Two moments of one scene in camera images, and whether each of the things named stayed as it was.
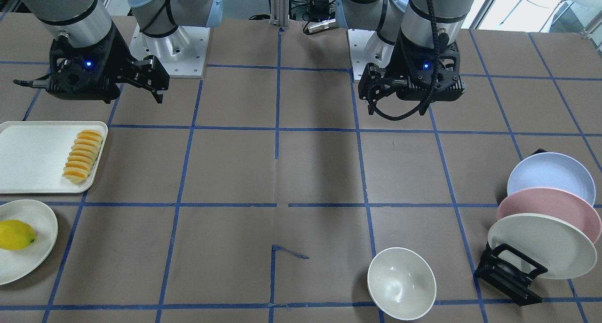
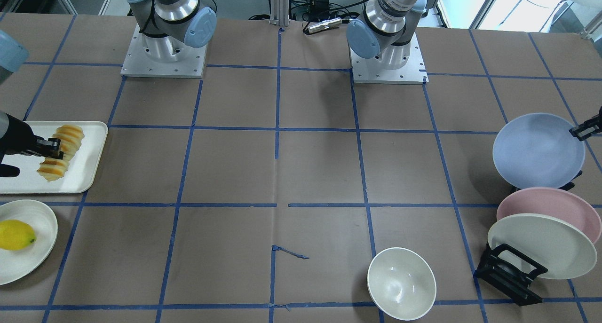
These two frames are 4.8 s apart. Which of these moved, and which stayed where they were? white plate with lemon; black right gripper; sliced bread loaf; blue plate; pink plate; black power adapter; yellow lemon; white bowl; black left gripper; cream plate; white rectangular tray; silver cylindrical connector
Moved: black left gripper; blue plate; sliced bread loaf; black right gripper
Stayed: white rectangular tray; yellow lemon; white bowl; cream plate; pink plate; white plate with lemon; silver cylindrical connector; black power adapter
